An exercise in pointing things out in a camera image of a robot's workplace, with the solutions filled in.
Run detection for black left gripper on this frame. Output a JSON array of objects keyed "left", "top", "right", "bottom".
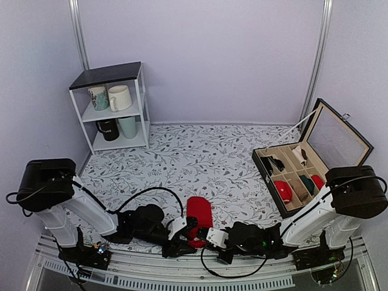
[{"left": 133, "top": 227, "right": 196, "bottom": 259}]

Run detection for red sock pair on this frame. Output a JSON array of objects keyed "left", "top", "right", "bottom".
[{"left": 187, "top": 196, "right": 213, "bottom": 249}]

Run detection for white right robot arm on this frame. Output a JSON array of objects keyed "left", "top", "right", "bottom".
[{"left": 198, "top": 166, "right": 387, "bottom": 264}]

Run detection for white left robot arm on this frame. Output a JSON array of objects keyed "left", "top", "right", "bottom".
[{"left": 15, "top": 158, "right": 198, "bottom": 263}]

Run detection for black socks in box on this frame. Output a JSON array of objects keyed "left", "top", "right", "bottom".
[{"left": 260, "top": 156, "right": 285, "bottom": 176}]

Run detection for floral table mat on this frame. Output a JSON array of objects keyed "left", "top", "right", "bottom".
[{"left": 65, "top": 123, "right": 331, "bottom": 256}]

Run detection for red rolled sock with white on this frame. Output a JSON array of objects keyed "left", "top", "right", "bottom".
[{"left": 274, "top": 180, "right": 293, "bottom": 204}]

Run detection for tan rolled sock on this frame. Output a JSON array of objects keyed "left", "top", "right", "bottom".
[{"left": 289, "top": 179, "right": 309, "bottom": 202}]

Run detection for black compartment storage box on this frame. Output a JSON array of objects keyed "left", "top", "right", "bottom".
[{"left": 252, "top": 98, "right": 374, "bottom": 218}]

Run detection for green rolled sock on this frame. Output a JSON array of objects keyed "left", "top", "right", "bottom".
[{"left": 299, "top": 175, "right": 317, "bottom": 196}]

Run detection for red rolled sock right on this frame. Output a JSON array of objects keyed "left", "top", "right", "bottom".
[{"left": 311, "top": 175, "right": 325, "bottom": 190}]

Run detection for mint green tumbler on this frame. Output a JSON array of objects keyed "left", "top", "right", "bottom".
[{"left": 118, "top": 116, "right": 136, "bottom": 139}]

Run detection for white sock in box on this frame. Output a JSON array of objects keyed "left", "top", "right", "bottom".
[{"left": 292, "top": 145, "right": 308, "bottom": 166}]

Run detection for black mug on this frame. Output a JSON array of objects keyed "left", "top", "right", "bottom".
[{"left": 95, "top": 119, "right": 119, "bottom": 141}]

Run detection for white shelf black top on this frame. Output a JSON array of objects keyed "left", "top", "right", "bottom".
[{"left": 69, "top": 61, "right": 150, "bottom": 155}]

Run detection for cream white mug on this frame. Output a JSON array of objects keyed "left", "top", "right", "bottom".
[{"left": 108, "top": 85, "right": 132, "bottom": 112}]

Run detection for teal patterned mug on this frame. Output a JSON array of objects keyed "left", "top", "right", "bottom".
[{"left": 88, "top": 85, "right": 110, "bottom": 111}]

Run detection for right metal pole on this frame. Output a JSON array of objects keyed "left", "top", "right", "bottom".
[{"left": 299, "top": 0, "right": 333, "bottom": 122}]

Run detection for metal pole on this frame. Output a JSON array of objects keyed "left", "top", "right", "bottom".
[
  {"left": 299, "top": 0, "right": 333, "bottom": 122},
  {"left": 69, "top": 0, "right": 90, "bottom": 70}
]

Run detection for left metal pole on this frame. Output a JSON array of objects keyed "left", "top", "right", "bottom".
[{"left": 69, "top": 0, "right": 90, "bottom": 70}]

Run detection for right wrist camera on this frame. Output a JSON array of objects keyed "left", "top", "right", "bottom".
[{"left": 206, "top": 227, "right": 229, "bottom": 250}]

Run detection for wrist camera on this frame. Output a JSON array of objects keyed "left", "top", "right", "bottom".
[
  {"left": 167, "top": 216, "right": 187, "bottom": 241},
  {"left": 206, "top": 227, "right": 229, "bottom": 250}
]

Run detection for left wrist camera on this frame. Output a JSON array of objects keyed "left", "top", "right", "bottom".
[{"left": 167, "top": 216, "right": 187, "bottom": 241}]

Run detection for metal front rail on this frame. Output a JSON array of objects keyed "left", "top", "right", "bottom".
[{"left": 23, "top": 235, "right": 383, "bottom": 290}]

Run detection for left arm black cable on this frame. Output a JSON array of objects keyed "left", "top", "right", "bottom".
[{"left": 5, "top": 177, "right": 186, "bottom": 219}]

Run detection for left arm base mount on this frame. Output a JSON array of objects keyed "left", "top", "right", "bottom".
[{"left": 56, "top": 227, "right": 112, "bottom": 270}]

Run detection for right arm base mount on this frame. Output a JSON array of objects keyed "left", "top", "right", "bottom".
[{"left": 292, "top": 231, "right": 354, "bottom": 286}]

